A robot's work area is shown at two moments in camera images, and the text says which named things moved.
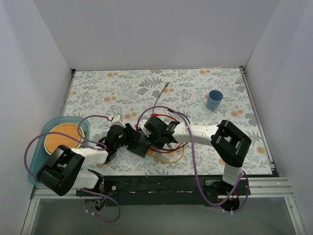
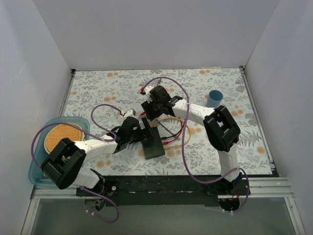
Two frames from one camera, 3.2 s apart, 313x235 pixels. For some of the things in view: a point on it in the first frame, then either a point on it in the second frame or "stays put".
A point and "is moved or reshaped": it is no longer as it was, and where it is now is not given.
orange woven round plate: [52, 141] stays put
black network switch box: [142, 147] is moved or reshaped
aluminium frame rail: [279, 187] stays put
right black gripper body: [151, 128] -> [148, 110]
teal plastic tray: [38, 152] stays put
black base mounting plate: [162, 191] stays put
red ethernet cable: [155, 150] is moved or reshaped
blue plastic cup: [214, 99] stays put
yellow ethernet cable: [165, 160] is moved or reshaped
